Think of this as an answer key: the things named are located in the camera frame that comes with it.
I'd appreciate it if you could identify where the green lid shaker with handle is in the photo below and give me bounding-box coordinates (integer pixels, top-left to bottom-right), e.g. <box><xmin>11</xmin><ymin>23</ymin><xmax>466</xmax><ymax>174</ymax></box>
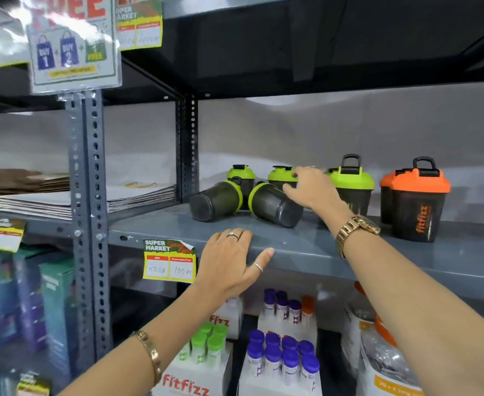
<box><xmin>324</xmin><ymin>153</ymin><xmax>375</xmax><ymax>217</ymax></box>

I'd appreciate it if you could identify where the white display box red print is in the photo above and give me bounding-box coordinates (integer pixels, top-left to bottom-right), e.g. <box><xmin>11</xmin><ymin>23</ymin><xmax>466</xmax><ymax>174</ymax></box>
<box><xmin>210</xmin><ymin>297</ymin><xmax>244</xmax><ymax>340</ymax></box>
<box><xmin>151</xmin><ymin>342</ymin><xmax>234</xmax><ymax>396</ymax></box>

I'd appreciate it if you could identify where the black shaker bottle green lid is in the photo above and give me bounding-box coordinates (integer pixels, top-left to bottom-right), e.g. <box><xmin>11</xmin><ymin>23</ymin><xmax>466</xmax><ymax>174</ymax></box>
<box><xmin>226</xmin><ymin>164</ymin><xmax>256</xmax><ymax>211</ymax></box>
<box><xmin>248</xmin><ymin>182</ymin><xmax>304</xmax><ymax>228</ymax></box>
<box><xmin>189</xmin><ymin>180</ymin><xmax>244</xmax><ymax>222</ymax></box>
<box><xmin>267</xmin><ymin>165</ymin><xmax>299</xmax><ymax>193</ymax></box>

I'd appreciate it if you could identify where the gold bracelet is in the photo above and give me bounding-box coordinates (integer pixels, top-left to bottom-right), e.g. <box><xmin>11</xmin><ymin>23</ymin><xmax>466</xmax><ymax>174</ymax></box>
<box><xmin>130</xmin><ymin>331</ymin><xmax>162</xmax><ymax>387</ymax></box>

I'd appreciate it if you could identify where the stack of white paper bags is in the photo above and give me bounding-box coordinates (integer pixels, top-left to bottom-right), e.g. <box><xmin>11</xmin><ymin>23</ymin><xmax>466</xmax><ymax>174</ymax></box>
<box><xmin>0</xmin><ymin>182</ymin><xmax>178</xmax><ymax>221</ymax></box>

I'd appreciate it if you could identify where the laminated promotion sign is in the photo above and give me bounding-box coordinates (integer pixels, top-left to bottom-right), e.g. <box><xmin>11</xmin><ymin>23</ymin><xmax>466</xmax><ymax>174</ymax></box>
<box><xmin>21</xmin><ymin>0</ymin><xmax>123</xmax><ymax>95</ymax></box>

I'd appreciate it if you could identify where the group of green-capped tubes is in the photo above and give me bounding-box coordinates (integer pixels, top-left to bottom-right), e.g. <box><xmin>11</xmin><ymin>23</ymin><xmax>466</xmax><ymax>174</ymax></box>
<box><xmin>179</xmin><ymin>321</ymin><xmax>229</xmax><ymax>369</ymax></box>

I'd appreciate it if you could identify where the stack of brown paper bags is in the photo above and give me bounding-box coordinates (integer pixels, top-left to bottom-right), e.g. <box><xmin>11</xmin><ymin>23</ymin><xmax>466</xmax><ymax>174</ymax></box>
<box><xmin>0</xmin><ymin>168</ymin><xmax>70</xmax><ymax>201</ymax></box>

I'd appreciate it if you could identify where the person's right hand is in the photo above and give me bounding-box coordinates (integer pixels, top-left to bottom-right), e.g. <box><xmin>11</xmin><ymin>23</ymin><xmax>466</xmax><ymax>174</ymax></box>
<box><xmin>282</xmin><ymin>166</ymin><xmax>353</xmax><ymax>232</ymax></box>

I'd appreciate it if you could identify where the white pouch orange label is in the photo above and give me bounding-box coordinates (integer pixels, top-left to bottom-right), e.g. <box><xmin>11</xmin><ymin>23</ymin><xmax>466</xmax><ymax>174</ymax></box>
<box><xmin>355</xmin><ymin>317</ymin><xmax>426</xmax><ymax>396</ymax></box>
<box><xmin>341</xmin><ymin>281</ymin><xmax>376</xmax><ymax>378</ymax></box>

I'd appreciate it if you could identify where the teal product box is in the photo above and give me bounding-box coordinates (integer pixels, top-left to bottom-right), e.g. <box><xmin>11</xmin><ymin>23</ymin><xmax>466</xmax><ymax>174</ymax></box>
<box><xmin>39</xmin><ymin>260</ymin><xmax>78</xmax><ymax>380</ymax></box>

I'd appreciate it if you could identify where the glossy sleeved price tag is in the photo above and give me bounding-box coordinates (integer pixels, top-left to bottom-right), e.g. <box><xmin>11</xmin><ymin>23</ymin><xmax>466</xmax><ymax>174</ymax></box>
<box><xmin>0</xmin><ymin>20</ymin><xmax>31</xmax><ymax>68</ymax></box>

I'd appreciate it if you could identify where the gold wrist watch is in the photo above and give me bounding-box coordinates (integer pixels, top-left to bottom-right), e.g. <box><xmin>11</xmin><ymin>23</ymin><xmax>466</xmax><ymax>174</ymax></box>
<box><xmin>335</xmin><ymin>214</ymin><xmax>381</xmax><ymax>259</ymax></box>

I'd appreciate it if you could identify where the yellow price tag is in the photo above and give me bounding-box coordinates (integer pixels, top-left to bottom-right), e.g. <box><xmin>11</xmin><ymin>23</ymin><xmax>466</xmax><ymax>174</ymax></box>
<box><xmin>16</xmin><ymin>373</ymin><xmax>53</xmax><ymax>396</ymax></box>
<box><xmin>142</xmin><ymin>238</ymin><xmax>197</xmax><ymax>284</ymax></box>
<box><xmin>0</xmin><ymin>218</ymin><xmax>27</xmax><ymax>253</ymax></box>
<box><xmin>116</xmin><ymin>0</ymin><xmax>163</xmax><ymax>51</ymax></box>

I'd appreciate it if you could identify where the grey metal shelf rack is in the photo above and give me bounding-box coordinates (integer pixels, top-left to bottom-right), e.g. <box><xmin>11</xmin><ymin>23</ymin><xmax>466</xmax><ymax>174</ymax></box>
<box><xmin>0</xmin><ymin>0</ymin><xmax>484</xmax><ymax>396</ymax></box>

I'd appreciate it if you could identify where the person's left hand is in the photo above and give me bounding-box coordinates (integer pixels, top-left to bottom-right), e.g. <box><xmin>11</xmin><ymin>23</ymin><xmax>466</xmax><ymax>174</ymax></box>
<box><xmin>192</xmin><ymin>229</ymin><xmax>275</xmax><ymax>301</ymax></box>

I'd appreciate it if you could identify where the orange-capped white tube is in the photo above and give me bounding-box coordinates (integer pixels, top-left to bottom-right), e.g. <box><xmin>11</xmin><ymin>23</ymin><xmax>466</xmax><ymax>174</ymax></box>
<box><xmin>301</xmin><ymin>295</ymin><xmax>316</xmax><ymax>327</ymax></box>

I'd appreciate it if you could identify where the person's left forearm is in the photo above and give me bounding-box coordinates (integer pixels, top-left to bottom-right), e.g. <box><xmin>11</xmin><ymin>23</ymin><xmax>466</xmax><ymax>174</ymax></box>
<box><xmin>58</xmin><ymin>284</ymin><xmax>237</xmax><ymax>396</ymax></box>

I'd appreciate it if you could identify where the purple product box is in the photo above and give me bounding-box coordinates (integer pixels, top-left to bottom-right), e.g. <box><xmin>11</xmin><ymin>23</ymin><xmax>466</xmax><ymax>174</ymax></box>
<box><xmin>13</xmin><ymin>249</ymin><xmax>49</xmax><ymax>353</ymax></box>

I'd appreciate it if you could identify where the group of purple-capped tubes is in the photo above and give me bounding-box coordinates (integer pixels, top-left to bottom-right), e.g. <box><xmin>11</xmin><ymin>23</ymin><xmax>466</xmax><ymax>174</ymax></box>
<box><xmin>246</xmin><ymin>330</ymin><xmax>321</xmax><ymax>393</ymax></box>

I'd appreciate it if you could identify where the orange lid shaker with handle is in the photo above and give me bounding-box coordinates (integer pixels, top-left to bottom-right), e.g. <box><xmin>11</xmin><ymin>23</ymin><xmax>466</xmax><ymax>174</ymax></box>
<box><xmin>380</xmin><ymin>169</ymin><xmax>404</xmax><ymax>225</ymax></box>
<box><xmin>390</xmin><ymin>156</ymin><xmax>451</xmax><ymax>243</ymax></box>

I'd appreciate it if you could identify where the person's right forearm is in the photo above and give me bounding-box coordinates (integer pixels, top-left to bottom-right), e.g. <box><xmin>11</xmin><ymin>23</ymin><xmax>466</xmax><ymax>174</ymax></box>
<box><xmin>341</xmin><ymin>226</ymin><xmax>484</xmax><ymax>396</ymax></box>

